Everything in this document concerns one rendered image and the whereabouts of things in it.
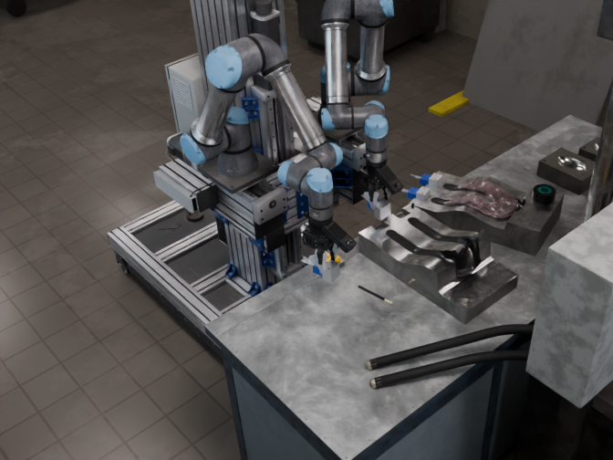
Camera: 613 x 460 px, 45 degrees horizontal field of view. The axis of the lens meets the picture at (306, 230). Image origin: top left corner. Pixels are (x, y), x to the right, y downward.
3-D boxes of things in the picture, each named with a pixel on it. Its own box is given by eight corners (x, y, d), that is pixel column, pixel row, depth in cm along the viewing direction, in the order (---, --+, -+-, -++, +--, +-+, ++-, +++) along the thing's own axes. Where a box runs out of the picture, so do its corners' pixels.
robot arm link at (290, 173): (300, 171, 235) (326, 183, 229) (275, 186, 229) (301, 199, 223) (299, 150, 230) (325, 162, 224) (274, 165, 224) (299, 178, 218)
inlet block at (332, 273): (298, 270, 243) (297, 257, 240) (306, 262, 247) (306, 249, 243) (331, 284, 237) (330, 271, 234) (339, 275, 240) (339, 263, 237)
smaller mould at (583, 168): (536, 175, 298) (538, 161, 294) (558, 161, 305) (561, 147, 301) (578, 195, 285) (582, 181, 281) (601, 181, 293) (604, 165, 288)
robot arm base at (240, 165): (210, 166, 273) (205, 142, 267) (242, 151, 280) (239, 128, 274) (233, 182, 263) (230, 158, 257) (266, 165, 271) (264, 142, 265)
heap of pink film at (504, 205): (441, 206, 275) (441, 190, 270) (460, 183, 286) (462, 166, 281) (507, 227, 263) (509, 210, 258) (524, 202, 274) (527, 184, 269)
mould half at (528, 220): (408, 214, 281) (409, 192, 275) (437, 182, 298) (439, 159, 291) (535, 256, 258) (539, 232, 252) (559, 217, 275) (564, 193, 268)
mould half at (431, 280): (358, 252, 265) (358, 222, 257) (409, 222, 278) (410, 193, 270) (464, 325, 234) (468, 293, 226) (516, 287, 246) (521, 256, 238)
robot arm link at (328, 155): (260, 32, 234) (331, 167, 241) (234, 43, 227) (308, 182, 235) (278, 17, 224) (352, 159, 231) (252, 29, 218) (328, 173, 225)
